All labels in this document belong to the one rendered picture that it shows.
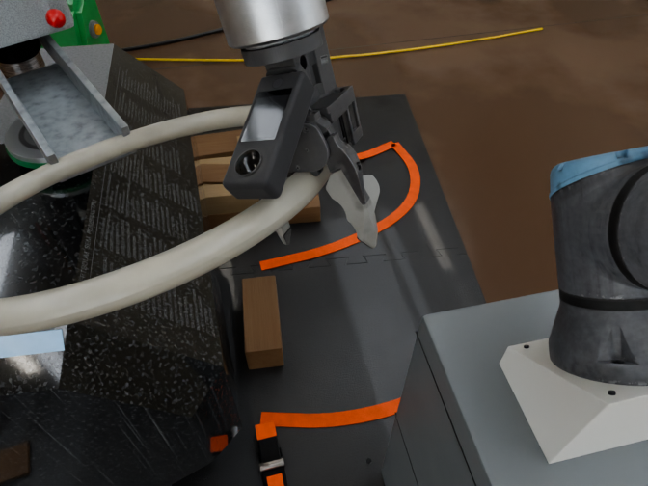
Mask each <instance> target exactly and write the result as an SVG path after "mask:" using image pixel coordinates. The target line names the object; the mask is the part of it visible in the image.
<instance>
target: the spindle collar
mask: <svg viewBox="0 0 648 486"><path fill-rule="evenodd" d="M40 50H41V43H40V41H39V38H35V39H32V40H30V41H29V42H27V43H25V44H23V45H20V46H18V47H14V48H9V49H0V67H1V69H2V70H3V72H4V74H5V75H6V76H8V77H14V76H17V75H19V74H22V73H25V72H29V71H32V70H35V69H38V68H43V67H44V66H45V62H44V60H43V58H42V56H41V53H40Z"/></svg>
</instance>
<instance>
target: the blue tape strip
mask: <svg viewBox="0 0 648 486"><path fill-rule="evenodd" d="M63 350H65V347H64V340H63V332H62V329H60V330H52V331H43V332H34V333H27V334H19V335H11V336H1V337H0V358H7V357H14V356H22V355H31V354H39V353H47V352H55V351H63Z"/></svg>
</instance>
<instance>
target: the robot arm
mask: <svg viewBox="0 0 648 486"><path fill-rule="evenodd" d="M214 3H215V6H216V9H217V12H218V15H219V17H220V20H221V24H222V27H223V30H224V33H225V36H226V39H227V42H228V46H229V47H231V48H235V49H240V50H241V53H242V56H243V59H244V63H245V65H246V66H247V67H259V66H265V68H266V70H267V73H266V77H262V78H261V80H260V83H259V85H258V88H257V91H256V95H255V98H254V100H253V103H252V106H251V108H250V111H249V114H248V116H247V119H246V121H245V123H244V126H243V129H242V131H241V134H240V137H239V139H238V142H237V145H236V148H235V150H234V153H233V156H232V158H231V161H230V163H229V167H228V170H227V172H226V175H225V178H224V180H223V185H224V187H225V188H226V189H227V190H228V191H229V192H230V193H231V194H232V195H234V196H235V197H236V198H237V199H239V200H240V199H259V200H261V199H277V198H278V197H279V196H280V195H281V194H282V191H283V189H284V183H285V181H286V180H287V179H288V178H290V177H291V176H292V175H293V174H294V173H295V172H311V173H312V174H313V176H319V175H320V174H321V173H322V171H323V167H324V166H325V165H326V164H327V166H328V168H329V171H330V173H331V175H330V177H329V180H328V183H327V185H326V190H327V192H328V193H329V195H330V196H331V198H332V199H333V200H335V201H336V202H338V203H339V204H340V205H341V206H342V207H343V209H344V211H345V213H346V219H347V221H348V222H349V223H351V224H352V226H353V227H354V228H355V230H356V233H357V238H358V240H360V241H361V242H363V243H364V244H366V246H368V247H369V248H371V249H373V248H375V247H376V245H377V237H378V228H377V222H376V215H375V212H374V211H375V207H376V204H377V201H378V197H379V193H380V187H379V184H378V182H377V180H376V179H375V177H374V176H373V175H363V169H362V165H361V162H360V159H359V157H358V155H357V153H356V152H355V151H354V149H353V148H352V147H351V146H350V145H348V143H349V142H350V141H351V142H352V145H355V144H356V143H357V142H358V141H359V140H360V138H361V137H362V136H363V132H362V127H361V123H360V118H359V113H358V108H357V103H356V99H355V95H354V90H353V86H344V87H338V86H337V84H336V80H335V76H334V72H333V67H332V63H331V58H330V54H329V50H328V45H327V42H326V37H325V33H324V28H323V25H324V24H325V23H326V22H327V20H328V19H329V14H328V10H327V5H326V1H325V0H214ZM351 103H352V106H353V111H354V115H355V120H356V125H357V127H356V128H355V129H354V130H353V126H352V122H351V118H350V114H349V109H348V106H349V105H350V104H351ZM550 184H551V192H550V194H549V199H550V201H551V209H552V218H553V238H554V248H555V258H556V269H557V278H558V289H559V301H560V303H559V307H558V310H557V314H556V317H555V320H554V323H553V328H552V332H551V334H550V337H549V353H550V359H551V361H552V362H553V364H554V365H556V366H557V367H558V368H560V369H562V370H564V371H566V372H568V373H570V374H573V375H575V376H578V377H581V378H584V379H588V380H592V381H597V382H602V383H608V384H615V385H625V386H648V146H647V147H640V148H630V149H625V150H621V151H615V152H609V153H604V154H599V155H593V156H589V157H584V158H580V159H575V160H571V161H567V162H563V163H560V164H557V165H556V166H554V167H553V169H552V171H551V175H550Z"/></svg>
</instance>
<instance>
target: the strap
mask: <svg viewBox="0 0 648 486"><path fill-rule="evenodd" d="M392 148H393V149H394V150H395V151H396V152H397V153H398V155H399V156H400V157H401V158H402V159H403V160H404V162H405V163H406V165H407V167H408V170H409V173H410V179H411V183H410V189H409V193H408V195H407V197H406V199H405V201H404V202H403V203H402V205H401V206H399V207H398V208H397V209H396V210H395V211H394V212H393V213H392V214H391V215H389V216H388V217H386V218H385V219H383V220H382V221H380V222H378V223H377V228H378V232H380V231H382V230H384V229H386V228H388V227H389V226H391V225H392V224H394V223H395V222H397V221H398V220H399V219H401V218H402V217H403V216H404V215H405V214H406V213H407V212H408V211H409V210H410V209H411V208H412V206H413V205H414V203H415V202H416V200H417V198H418V195H419V188H420V176H419V169H418V166H417V164H416V163H415V161H414V159H413V158H412V157H411V156H410V154H409V153H408V152H407V151H406V150H405V149H404V148H403V147H402V146H401V145H400V144H399V143H398V142H397V143H394V142H393V141H390V142H387V143H385V144H384V145H381V146H379V147H377V148H373V149H370V150H368V151H365V152H361V153H357V155H358V157H359V159H366V158H368V157H371V156H374V155H377V154H379V153H381V152H384V151H386V150H388V149H392ZM358 242H360V240H358V238H357V233H355V234H353V235H350V236H348V237H345V238H343V239H340V240H339V241H336V242H333V243H330V244H327V245H324V246H321V247H318V248H315V249H311V250H307V251H304V252H301V253H296V254H292V255H288V256H280V257H276V258H272V259H267V260H264V261H260V262H259V264H260V267H261V270H262V271H263V270H267V269H271V268H275V267H280V266H284V265H287V264H291V263H295V262H300V261H304V260H308V259H312V258H315V257H321V256H324V255H327V254H329V253H332V252H335V251H338V250H341V249H343V248H346V247H348V246H351V245H353V244H356V243H358ZM400 398H401V397H400ZM400 398H397V399H395V400H392V401H388V402H385V403H381V404H378V405H374V406H369V407H365V408H361V409H356V410H350V411H343V412H334V413H321V414H304V413H274V412H261V418H260V423H264V422H268V421H272V420H273V421H274V422H275V426H276V427H306V428H317V427H335V426H343V425H350V424H356V423H362V422H367V421H371V420H376V419H382V418H385V417H389V416H392V415H394V413H395V412H397V409H398V406H399V402H400Z"/></svg>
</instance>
